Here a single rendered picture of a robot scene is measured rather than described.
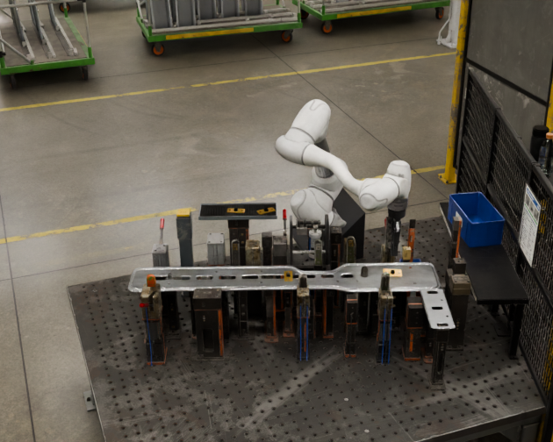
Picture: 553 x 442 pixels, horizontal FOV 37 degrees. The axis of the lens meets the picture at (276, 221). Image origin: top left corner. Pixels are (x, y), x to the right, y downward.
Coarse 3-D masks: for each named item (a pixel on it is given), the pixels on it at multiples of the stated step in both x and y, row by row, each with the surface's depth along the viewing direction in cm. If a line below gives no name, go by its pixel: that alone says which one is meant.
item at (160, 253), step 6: (156, 246) 386; (162, 246) 386; (156, 252) 381; (162, 252) 381; (168, 252) 389; (156, 258) 382; (162, 258) 382; (168, 258) 388; (156, 264) 384; (162, 264) 384; (168, 264) 388; (162, 294) 393; (162, 300) 394; (162, 306) 395; (162, 312) 397
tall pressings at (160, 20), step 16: (160, 0) 982; (176, 0) 983; (192, 0) 988; (208, 0) 1022; (224, 0) 1028; (256, 0) 1040; (160, 16) 990; (176, 16) 990; (192, 16) 997; (208, 16) 1030; (224, 16) 1035
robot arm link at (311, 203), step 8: (304, 192) 430; (312, 192) 432; (320, 192) 432; (296, 200) 430; (304, 200) 427; (312, 200) 428; (320, 200) 431; (328, 200) 434; (296, 208) 429; (304, 208) 427; (312, 208) 428; (320, 208) 431; (328, 208) 434; (296, 216) 434; (304, 216) 429; (312, 216) 429; (320, 216) 431; (328, 216) 435; (320, 224) 433
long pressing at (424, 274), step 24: (360, 264) 381; (384, 264) 381; (408, 264) 381; (432, 264) 380; (168, 288) 366; (192, 288) 366; (216, 288) 366; (240, 288) 366; (264, 288) 365; (288, 288) 365; (312, 288) 365; (336, 288) 365; (360, 288) 364; (408, 288) 364; (432, 288) 364
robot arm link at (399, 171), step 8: (400, 160) 348; (392, 168) 345; (400, 168) 344; (408, 168) 346; (384, 176) 346; (392, 176) 344; (400, 176) 344; (408, 176) 346; (400, 184) 344; (408, 184) 348; (400, 192) 345; (408, 192) 351
